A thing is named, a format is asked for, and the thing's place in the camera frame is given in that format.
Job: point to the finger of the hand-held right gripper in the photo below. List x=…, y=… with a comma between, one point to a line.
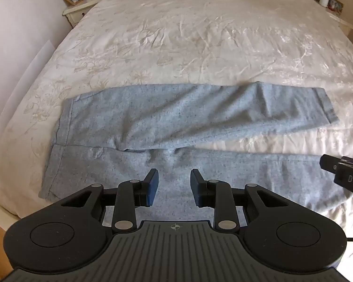
x=328, y=163

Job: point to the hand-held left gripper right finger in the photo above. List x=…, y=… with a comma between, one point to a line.
x=196, y=188

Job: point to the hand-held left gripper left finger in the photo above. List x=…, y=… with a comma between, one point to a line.
x=152, y=186

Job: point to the grey pants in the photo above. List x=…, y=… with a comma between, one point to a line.
x=164, y=110

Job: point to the white floral bedspread bed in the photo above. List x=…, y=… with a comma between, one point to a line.
x=194, y=35

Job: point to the white jar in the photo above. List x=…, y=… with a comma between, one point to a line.
x=324, y=1

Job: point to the cream nightstand with drawer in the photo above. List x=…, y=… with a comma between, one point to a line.
x=76, y=13

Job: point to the dark picture frame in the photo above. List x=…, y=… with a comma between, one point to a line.
x=336, y=5

